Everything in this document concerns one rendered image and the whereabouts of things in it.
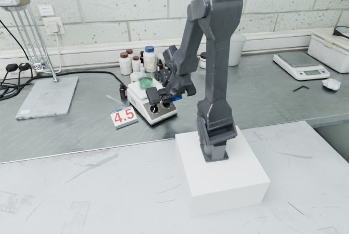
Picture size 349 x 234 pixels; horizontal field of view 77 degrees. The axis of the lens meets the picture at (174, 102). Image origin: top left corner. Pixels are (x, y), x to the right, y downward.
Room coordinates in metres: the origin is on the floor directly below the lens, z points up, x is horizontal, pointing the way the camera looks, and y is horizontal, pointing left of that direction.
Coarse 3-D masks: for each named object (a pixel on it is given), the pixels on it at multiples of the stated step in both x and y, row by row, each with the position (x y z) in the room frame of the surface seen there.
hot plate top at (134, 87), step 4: (132, 84) 0.78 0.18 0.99; (136, 84) 0.78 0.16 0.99; (156, 84) 0.78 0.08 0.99; (160, 84) 0.78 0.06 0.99; (132, 88) 0.75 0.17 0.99; (136, 88) 0.75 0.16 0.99; (136, 92) 0.72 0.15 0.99; (140, 92) 0.72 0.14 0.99; (144, 92) 0.72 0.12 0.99; (140, 96) 0.69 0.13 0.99; (144, 96) 0.69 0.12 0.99
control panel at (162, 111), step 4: (144, 104) 0.67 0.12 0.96; (148, 104) 0.68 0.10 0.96; (160, 104) 0.69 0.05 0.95; (172, 104) 0.70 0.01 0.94; (148, 108) 0.66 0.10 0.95; (160, 108) 0.67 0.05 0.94; (164, 108) 0.68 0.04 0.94; (168, 108) 0.68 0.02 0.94; (172, 108) 0.68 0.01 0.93; (176, 108) 0.69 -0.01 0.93; (148, 112) 0.64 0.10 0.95; (152, 112) 0.65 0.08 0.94; (156, 112) 0.65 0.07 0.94; (160, 112) 0.66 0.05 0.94; (164, 112) 0.66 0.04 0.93; (168, 112) 0.66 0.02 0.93; (152, 116) 0.63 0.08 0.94; (156, 116) 0.64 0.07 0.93
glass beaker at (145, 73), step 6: (144, 66) 0.79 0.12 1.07; (138, 72) 0.74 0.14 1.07; (144, 72) 0.79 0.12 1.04; (150, 72) 0.78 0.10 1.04; (138, 78) 0.74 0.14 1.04; (144, 78) 0.73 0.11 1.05; (150, 78) 0.74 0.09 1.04; (144, 84) 0.73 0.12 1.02; (150, 84) 0.74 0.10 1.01; (144, 90) 0.73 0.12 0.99
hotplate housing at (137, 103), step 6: (132, 96) 0.73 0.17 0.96; (132, 102) 0.73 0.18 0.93; (138, 102) 0.69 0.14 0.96; (144, 102) 0.68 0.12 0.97; (138, 108) 0.69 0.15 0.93; (144, 108) 0.66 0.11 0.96; (144, 114) 0.65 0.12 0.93; (168, 114) 0.66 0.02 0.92; (174, 114) 0.68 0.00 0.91; (150, 120) 0.62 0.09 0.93; (156, 120) 0.63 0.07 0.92; (162, 120) 0.65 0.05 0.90
